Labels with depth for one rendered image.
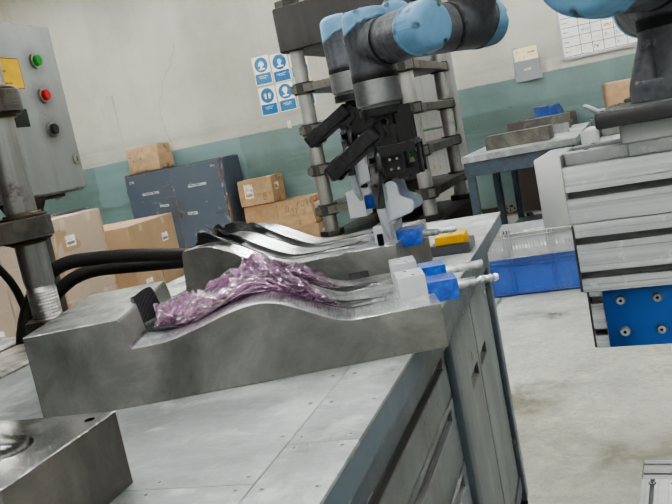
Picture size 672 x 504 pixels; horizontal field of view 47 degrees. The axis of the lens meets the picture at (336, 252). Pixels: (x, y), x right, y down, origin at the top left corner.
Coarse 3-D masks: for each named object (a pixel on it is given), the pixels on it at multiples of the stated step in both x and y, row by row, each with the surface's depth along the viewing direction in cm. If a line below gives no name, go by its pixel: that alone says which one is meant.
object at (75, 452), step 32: (64, 416) 71; (96, 416) 69; (0, 448) 69; (32, 448) 64; (64, 448) 63; (96, 448) 67; (0, 480) 58; (32, 480) 59; (64, 480) 62; (96, 480) 66; (128, 480) 70
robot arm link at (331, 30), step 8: (328, 16) 151; (336, 16) 150; (320, 24) 153; (328, 24) 151; (336, 24) 150; (328, 32) 151; (336, 32) 150; (328, 40) 152; (336, 40) 151; (328, 48) 152; (336, 48) 151; (344, 48) 151; (328, 56) 153; (336, 56) 151; (344, 56) 151; (328, 64) 153; (336, 64) 152; (344, 64) 151; (328, 72) 155; (336, 72) 152
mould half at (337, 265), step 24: (264, 240) 142; (312, 240) 150; (360, 240) 136; (192, 264) 133; (216, 264) 132; (240, 264) 130; (312, 264) 126; (336, 264) 125; (360, 264) 124; (384, 264) 123; (168, 288) 144; (192, 288) 134
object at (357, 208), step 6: (348, 192) 157; (366, 192) 159; (348, 198) 158; (354, 198) 157; (366, 198) 157; (372, 198) 156; (348, 204) 158; (354, 204) 157; (360, 204) 157; (366, 204) 157; (372, 204) 157; (354, 210) 158; (360, 210) 157; (366, 210) 157; (372, 210) 162; (354, 216) 158; (360, 216) 158
